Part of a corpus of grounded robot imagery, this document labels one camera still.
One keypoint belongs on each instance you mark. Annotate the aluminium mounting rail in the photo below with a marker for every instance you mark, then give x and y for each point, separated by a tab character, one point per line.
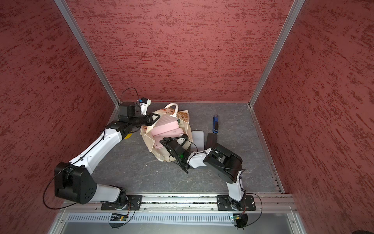
193	203

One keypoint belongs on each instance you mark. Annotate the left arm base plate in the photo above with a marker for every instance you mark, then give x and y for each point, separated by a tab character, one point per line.
124	203

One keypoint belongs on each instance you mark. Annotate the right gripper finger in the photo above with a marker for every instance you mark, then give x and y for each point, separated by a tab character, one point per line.
167	141
182	139

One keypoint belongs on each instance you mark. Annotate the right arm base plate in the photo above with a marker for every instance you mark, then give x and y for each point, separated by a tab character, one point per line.
225	203

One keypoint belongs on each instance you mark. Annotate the pink pencil case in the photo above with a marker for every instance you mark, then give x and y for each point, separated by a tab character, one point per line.
163	127
168	135

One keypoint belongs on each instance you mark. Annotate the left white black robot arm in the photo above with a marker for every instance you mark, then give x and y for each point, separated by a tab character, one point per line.
73	180

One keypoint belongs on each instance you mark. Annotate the yellow pen cup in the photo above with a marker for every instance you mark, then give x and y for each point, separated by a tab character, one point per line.
128	136

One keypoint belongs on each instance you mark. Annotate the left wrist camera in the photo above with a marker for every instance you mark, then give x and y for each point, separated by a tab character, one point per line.
144	104

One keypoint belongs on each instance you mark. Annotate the white pencil case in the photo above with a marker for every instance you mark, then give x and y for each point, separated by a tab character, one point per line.
198	141

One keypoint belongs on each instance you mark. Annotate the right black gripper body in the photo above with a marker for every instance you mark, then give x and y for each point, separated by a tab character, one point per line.
179	159

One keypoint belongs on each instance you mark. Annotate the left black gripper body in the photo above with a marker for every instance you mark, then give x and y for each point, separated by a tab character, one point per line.
145	120

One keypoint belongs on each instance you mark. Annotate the printed canvas tote bag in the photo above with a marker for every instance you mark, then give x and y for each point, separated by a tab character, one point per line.
171	112

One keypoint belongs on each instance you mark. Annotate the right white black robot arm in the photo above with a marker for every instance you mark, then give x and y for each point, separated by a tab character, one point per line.
220	160

